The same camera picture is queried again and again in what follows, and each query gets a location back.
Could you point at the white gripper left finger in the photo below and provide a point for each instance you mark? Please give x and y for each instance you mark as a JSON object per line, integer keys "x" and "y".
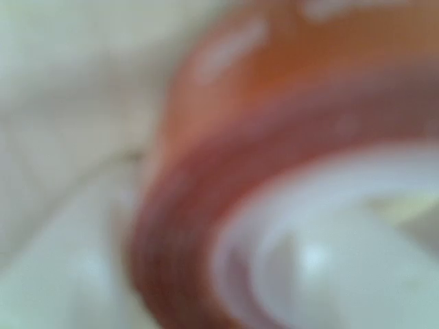
{"x": 61, "y": 274}

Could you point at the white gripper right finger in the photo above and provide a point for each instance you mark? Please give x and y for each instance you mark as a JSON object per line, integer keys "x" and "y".
{"x": 343, "y": 274}

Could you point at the red cup with white interior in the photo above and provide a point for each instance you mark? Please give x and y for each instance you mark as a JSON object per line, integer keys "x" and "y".
{"x": 192, "y": 192}

